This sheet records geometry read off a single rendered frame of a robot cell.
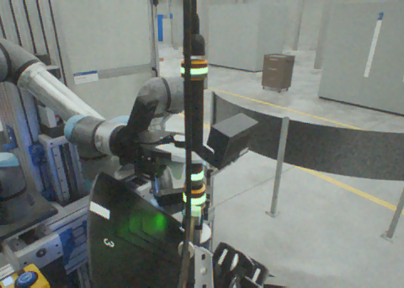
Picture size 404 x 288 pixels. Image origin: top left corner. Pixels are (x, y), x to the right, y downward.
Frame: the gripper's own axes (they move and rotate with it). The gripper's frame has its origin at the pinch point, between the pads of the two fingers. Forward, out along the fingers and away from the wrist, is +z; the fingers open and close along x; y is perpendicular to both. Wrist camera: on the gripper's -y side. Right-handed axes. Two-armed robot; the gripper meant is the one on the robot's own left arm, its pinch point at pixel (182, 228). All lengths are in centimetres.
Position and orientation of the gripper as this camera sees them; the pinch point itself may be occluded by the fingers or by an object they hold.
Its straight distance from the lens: 76.6
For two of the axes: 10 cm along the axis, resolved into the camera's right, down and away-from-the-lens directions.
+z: -0.6, 4.2, -9.1
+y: 9.9, 1.2, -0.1
